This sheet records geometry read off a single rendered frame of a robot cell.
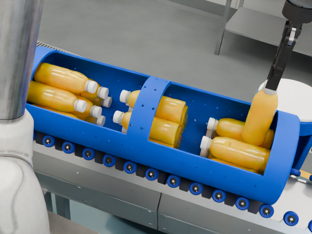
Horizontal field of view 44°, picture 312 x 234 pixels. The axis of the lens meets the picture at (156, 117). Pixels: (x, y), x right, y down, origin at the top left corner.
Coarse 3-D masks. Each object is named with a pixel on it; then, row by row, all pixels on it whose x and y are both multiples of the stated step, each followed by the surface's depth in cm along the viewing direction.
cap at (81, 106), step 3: (78, 102) 122; (81, 102) 122; (84, 102) 123; (78, 105) 122; (81, 105) 122; (84, 105) 124; (78, 108) 122; (81, 108) 122; (84, 108) 124; (81, 111) 123
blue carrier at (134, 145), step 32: (64, 64) 140; (96, 64) 131; (160, 96) 113; (192, 96) 129; (224, 96) 119; (64, 128) 119; (96, 128) 115; (128, 128) 112; (192, 128) 136; (288, 128) 107; (160, 160) 114; (192, 160) 110; (288, 160) 103; (256, 192) 109
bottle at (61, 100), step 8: (32, 80) 127; (32, 88) 123; (40, 88) 123; (48, 88) 123; (56, 88) 124; (32, 96) 123; (40, 96) 123; (48, 96) 122; (56, 96) 122; (64, 96) 122; (72, 96) 123; (40, 104) 125; (48, 104) 123; (56, 104) 122; (64, 104) 121; (72, 104) 122
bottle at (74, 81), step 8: (40, 64) 126; (48, 64) 126; (40, 72) 124; (48, 72) 124; (56, 72) 124; (64, 72) 124; (72, 72) 124; (40, 80) 126; (48, 80) 124; (56, 80) 124; (64, 80) 123; (72, 80) 122; (80, 80) 123; (88, 80) 125; (64, 88) 124; (72, 88) 123; (80, 88) 123
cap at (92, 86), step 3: (90, 81) 124; (93, 81) 124; (90, 84) 123; (93, 84) 123; (96, 84) 125; (90, 87) 123; (93, 87) 123; (96, 87) 126; (87, 90) 124; (90, 90) 123; (93, 90) 124
